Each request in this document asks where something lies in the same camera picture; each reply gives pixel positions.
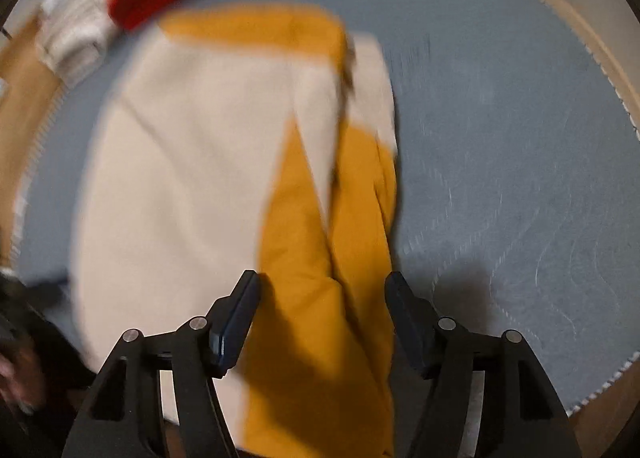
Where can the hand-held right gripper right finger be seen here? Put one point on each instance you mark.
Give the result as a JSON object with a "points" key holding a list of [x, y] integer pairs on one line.
{"points": [[402, 323]]}

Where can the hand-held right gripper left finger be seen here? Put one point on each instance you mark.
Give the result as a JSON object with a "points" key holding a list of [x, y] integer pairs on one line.
{"points": [[240, 323]]}

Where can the beige and yellow hooded jacket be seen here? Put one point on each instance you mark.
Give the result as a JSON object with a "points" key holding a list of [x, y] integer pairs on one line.
{"points": [[175, 163]]}

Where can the person's left hand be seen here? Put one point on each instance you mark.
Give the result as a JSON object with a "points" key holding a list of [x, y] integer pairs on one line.
{"points": [[17, 378]]}

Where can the grey quilted bed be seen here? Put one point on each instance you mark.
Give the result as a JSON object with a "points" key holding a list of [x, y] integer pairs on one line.
{"points": [[500, 138]]}

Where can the cream folded blanket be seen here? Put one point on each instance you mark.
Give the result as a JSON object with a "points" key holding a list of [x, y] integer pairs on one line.
{"points": [[75, 38]]}

